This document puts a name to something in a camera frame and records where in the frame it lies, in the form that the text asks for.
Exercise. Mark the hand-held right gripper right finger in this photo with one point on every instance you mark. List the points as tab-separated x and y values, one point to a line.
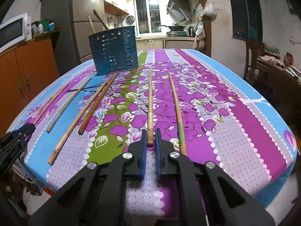
158	160

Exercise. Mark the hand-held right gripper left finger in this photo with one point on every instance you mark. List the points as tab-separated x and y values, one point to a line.
143	160

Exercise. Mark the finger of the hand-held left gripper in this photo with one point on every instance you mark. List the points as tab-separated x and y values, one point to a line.
10	156
25	130

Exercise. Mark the row of wooden chopsticks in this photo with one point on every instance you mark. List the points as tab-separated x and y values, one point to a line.
177	113

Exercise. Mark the blue perforated utensil holder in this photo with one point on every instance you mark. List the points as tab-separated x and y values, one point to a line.
112	51

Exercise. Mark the orange wooden cabinet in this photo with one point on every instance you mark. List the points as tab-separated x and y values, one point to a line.
25	75

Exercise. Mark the purple floral tablecloth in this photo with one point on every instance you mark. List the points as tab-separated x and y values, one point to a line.
211	113

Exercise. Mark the white microwave oven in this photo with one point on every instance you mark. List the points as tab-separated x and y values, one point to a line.
11	31

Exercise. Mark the white pill bottle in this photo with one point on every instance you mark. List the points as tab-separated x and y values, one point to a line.
41	28

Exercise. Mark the blue and white jar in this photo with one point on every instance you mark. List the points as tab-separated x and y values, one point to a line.
51	27

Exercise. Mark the green container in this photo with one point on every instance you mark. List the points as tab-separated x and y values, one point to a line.
46	23

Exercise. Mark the beige kitchen base cabinets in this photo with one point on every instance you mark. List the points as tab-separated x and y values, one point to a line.
152	44

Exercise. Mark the bronze refrigerator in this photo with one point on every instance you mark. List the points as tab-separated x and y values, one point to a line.
82	28

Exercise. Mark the hanging kitchen cloths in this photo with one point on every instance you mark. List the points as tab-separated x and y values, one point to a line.
199	36

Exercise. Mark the steel electric kettle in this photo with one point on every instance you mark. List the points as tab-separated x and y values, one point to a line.
191	31

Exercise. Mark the black wok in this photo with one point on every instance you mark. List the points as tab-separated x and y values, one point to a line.
175	27

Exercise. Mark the hanging metal strainer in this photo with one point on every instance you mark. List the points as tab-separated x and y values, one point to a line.
130	20

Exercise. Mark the dark wooden dining table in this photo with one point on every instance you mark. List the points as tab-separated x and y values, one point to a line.
270	73

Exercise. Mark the wooden chair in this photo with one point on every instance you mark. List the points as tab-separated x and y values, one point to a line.
252	51

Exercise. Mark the kitchen window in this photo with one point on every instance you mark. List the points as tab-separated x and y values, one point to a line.
147	14

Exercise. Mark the pink cloth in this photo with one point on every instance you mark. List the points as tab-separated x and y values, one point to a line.
270	60

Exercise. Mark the steel range hood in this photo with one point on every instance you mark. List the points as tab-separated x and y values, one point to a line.
178	10

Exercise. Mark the white hanging plastic bag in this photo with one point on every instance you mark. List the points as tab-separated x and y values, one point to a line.
210	9

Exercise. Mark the dark barred window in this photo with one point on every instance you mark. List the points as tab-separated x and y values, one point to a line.
244	11

